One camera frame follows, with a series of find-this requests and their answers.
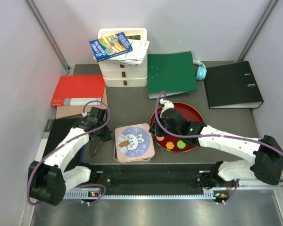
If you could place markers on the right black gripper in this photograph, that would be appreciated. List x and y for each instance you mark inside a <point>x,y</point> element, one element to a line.
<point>156,131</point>

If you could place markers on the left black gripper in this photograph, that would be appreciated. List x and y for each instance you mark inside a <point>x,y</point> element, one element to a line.
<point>107,136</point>

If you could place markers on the metal tongs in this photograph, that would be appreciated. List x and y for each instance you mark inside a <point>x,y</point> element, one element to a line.
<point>94,143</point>

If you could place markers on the silver tin lid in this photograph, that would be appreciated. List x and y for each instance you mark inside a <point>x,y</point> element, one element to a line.
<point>138,128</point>

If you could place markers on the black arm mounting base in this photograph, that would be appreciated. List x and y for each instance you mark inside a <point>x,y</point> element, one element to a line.
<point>191,175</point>

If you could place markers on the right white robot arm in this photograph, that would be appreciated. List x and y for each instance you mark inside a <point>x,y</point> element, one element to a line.
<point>259,158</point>

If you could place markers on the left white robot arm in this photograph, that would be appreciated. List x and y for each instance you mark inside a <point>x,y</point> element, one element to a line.
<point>48,178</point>

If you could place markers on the red round tray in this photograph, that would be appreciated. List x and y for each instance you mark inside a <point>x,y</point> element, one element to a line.
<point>190,114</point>

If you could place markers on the pink round cookie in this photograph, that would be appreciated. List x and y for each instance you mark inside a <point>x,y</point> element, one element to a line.
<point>160,138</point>

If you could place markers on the orange flower cookie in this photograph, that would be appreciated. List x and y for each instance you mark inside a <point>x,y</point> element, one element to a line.
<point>170,145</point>

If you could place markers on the green round cookie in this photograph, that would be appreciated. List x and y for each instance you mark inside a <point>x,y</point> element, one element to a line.
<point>180,144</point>

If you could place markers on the brown cardboard folder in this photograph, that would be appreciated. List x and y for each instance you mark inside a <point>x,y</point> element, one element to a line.
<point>67,111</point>

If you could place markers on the red binder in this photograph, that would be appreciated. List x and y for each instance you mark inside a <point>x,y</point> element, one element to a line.
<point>78,90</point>

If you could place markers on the cookie tin with paper cups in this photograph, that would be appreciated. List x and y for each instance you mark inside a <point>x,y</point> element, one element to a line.
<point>132,148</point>

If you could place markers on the black book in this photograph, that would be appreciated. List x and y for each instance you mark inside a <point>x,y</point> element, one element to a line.
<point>56,132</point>

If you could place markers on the white stacked drawer boxes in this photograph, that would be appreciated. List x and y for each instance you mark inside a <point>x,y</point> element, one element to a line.
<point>116,75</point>

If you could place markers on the green binder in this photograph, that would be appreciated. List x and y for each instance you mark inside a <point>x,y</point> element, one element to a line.
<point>172,73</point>

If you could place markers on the teal headphones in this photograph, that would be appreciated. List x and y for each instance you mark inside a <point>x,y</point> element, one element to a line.
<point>201,71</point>

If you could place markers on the black lever arch binder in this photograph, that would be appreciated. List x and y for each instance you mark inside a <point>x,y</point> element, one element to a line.
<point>232,86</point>

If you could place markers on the blue paperback book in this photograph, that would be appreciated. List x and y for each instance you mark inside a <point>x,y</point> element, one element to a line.
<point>110,46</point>

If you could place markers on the white spiral notebook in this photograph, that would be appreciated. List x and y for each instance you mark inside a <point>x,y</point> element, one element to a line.
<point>136,56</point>

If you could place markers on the white slotted cable duct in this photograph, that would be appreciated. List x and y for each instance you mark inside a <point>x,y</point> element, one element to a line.
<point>93,194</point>

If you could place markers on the aluminium frame rail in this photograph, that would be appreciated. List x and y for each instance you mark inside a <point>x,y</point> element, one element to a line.
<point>253,184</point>

